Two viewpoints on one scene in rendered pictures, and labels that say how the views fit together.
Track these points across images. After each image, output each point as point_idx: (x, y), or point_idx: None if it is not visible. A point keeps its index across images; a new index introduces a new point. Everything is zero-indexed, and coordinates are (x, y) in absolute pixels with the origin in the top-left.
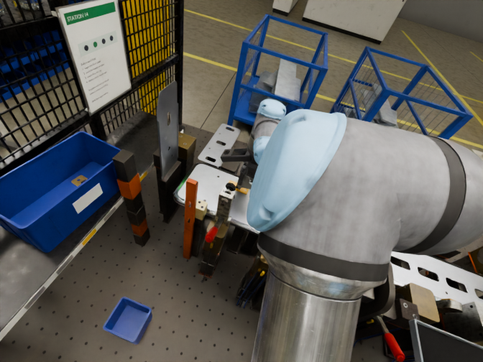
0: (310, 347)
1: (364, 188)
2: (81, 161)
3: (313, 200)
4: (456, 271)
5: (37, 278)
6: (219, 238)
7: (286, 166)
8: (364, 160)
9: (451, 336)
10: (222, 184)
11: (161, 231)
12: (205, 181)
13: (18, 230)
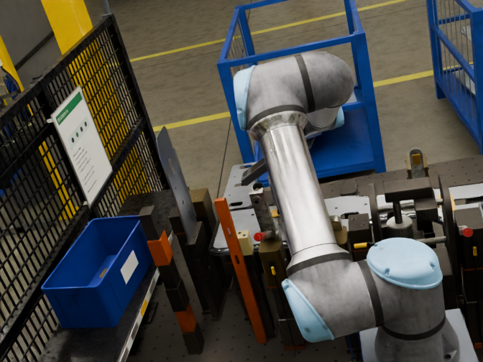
0: (279, 148)
1: (266, 82)
2: (100, 256)
3: (251, 95)
4: None
5: (118, 342)
6: (276, 253)
7: (236, 89)
8: (262, 74)
9: None
10: None
11: (215, 331)
12: (238, 225)
13: (90, 296)
